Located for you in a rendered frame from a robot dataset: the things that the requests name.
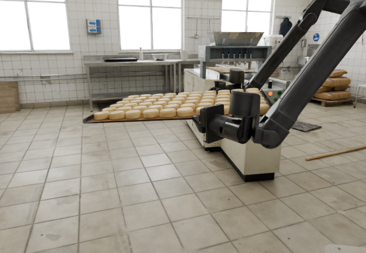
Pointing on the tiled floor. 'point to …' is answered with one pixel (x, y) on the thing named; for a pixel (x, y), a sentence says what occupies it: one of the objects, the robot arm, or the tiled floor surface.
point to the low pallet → (333, 101)
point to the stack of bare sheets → (304, 126)
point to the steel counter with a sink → (93, 61)
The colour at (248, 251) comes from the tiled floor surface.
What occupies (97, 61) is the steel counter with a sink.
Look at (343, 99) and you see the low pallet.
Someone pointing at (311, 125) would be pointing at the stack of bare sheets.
